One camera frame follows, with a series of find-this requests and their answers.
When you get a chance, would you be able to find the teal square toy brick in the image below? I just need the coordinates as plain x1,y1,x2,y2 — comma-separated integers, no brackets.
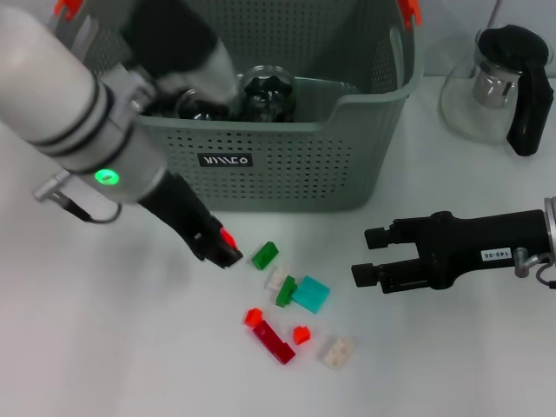
291,275,331,314

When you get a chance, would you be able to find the translucent white toy brick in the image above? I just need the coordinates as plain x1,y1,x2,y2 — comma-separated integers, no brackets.
320,334,355,370

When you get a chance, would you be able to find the bright red long brick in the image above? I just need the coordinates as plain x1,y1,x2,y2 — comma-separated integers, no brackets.
219,226,238,251

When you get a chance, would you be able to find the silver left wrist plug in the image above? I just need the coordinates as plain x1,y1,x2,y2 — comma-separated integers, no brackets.
33,169,73,203

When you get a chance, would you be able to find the glass jar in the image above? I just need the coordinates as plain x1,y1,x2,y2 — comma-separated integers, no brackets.
238,65,299,123
175,89,231,121

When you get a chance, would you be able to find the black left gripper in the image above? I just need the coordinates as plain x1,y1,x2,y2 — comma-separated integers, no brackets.
137,170,243,269

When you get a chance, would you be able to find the green toy brick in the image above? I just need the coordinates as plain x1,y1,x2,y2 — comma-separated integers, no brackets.
275,275,299,308
250,241,280,271

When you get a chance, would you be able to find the small white toy brick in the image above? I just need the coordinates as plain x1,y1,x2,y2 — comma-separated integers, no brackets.
264,265,293,291

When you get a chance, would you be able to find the dark red long brick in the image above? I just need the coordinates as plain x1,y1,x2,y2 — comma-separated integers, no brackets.
251,319,297,365

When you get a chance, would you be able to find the grey perforated plastic storage bin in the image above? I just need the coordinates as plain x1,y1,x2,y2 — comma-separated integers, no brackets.
45,0,425,214

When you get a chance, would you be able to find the orange bin handle clip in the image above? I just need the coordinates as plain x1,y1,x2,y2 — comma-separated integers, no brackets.
398,0,423,30
54,0,83,21

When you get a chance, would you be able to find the glass pitcher black handle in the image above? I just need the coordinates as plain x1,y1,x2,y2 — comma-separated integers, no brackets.
439,24,555,157

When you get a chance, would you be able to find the wrist cable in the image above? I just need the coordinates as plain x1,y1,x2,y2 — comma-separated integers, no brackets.
536,255,556,290
56,193,123,225

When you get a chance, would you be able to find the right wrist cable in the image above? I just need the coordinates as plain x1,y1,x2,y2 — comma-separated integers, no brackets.
536,255,556,290

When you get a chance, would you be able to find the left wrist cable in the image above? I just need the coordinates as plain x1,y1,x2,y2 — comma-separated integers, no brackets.
56,193,123,225

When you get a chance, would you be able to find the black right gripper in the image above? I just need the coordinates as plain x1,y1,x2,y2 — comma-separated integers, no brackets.
350,209,550,295

